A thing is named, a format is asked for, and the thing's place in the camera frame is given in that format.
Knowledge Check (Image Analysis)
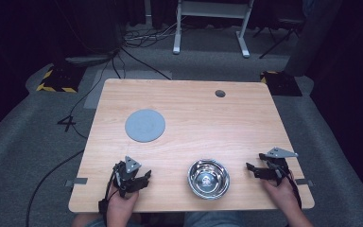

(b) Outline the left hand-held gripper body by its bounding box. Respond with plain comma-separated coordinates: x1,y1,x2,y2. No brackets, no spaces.
112,155,143,199

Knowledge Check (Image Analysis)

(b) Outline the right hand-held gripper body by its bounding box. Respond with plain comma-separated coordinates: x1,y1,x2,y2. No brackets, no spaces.
261,147,299,187

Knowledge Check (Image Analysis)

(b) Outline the person's left hand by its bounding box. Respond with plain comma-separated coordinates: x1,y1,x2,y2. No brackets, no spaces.
107,185,140,216

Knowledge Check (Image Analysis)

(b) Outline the person's right hand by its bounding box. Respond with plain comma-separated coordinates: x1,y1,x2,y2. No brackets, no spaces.
262,171,301,216

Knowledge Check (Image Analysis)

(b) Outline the grey tape strip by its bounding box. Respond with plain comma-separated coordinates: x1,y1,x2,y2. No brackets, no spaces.
294,178,315,187
64,177,89,187

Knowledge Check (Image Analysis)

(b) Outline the stainless steel bowl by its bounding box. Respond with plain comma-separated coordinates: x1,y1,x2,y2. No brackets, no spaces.
187,158,231,201

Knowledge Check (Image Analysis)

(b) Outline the round grey mat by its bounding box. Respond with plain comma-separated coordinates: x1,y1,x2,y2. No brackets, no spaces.
124,108,166,144

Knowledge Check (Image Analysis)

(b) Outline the person's blue jeans leg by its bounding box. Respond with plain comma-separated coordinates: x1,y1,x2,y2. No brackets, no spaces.
182,210,247,227

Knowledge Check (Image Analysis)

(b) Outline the black tape floor mark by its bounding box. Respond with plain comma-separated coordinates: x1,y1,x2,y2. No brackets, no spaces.
56,114,77,133

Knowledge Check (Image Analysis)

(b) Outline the black tripod stand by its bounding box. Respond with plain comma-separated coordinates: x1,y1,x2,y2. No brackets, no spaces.
252,17,306,60

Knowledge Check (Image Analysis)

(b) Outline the right hand-held gripper cable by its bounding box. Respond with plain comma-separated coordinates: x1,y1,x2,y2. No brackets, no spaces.
278,164,303,212

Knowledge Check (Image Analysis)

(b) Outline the hand-held gripper cable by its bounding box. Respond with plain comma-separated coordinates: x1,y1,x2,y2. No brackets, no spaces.
97,164,121,227
278,164,303,212

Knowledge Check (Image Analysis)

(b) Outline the left hand-held gripper cable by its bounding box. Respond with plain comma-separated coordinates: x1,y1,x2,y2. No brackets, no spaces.
97,164,121,227

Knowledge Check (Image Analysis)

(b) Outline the black yellow striped base plate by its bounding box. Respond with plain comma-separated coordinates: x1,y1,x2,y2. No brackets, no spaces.
259,70,303,97
35,64,86,94

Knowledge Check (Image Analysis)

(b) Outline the thick black floor cable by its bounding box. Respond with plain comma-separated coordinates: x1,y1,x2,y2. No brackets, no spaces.
25,148,86,227

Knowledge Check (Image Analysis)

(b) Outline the thin black floor cable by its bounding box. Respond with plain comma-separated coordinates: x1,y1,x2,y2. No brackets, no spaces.
68,58,112,140

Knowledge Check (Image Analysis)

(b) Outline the bundle of floor cables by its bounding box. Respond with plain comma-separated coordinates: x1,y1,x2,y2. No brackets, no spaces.
122,15,187,50

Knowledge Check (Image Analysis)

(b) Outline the white desk frame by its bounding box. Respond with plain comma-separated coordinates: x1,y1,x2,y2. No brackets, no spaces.
172,0,255,59

